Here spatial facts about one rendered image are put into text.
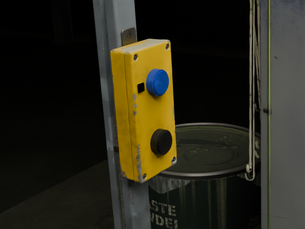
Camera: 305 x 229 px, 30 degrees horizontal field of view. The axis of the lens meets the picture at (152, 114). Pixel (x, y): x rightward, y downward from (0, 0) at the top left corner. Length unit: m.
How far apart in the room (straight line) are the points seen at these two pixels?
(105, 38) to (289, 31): 0.52
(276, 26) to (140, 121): 0.53
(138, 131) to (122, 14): 0.22
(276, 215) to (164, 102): 0.63
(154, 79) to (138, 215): 0.31
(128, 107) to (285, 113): 0.56
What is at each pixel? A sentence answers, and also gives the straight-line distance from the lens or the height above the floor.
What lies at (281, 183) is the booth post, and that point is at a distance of 1.58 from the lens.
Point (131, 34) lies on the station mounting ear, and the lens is 1.10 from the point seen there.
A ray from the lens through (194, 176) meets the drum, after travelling 2.11.
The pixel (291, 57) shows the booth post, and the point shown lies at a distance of 1.45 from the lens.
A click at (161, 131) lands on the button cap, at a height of 1.39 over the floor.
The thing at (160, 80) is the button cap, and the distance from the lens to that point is 1.06.
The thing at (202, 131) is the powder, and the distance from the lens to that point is 2.58.
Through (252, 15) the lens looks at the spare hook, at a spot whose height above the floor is 1.52.
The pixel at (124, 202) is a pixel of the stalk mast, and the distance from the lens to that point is 1.20.
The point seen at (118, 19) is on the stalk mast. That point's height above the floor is 1.60.
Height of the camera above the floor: 1.76
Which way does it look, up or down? 18 degrees down
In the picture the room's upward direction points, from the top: 4 degrees counter-clockwise
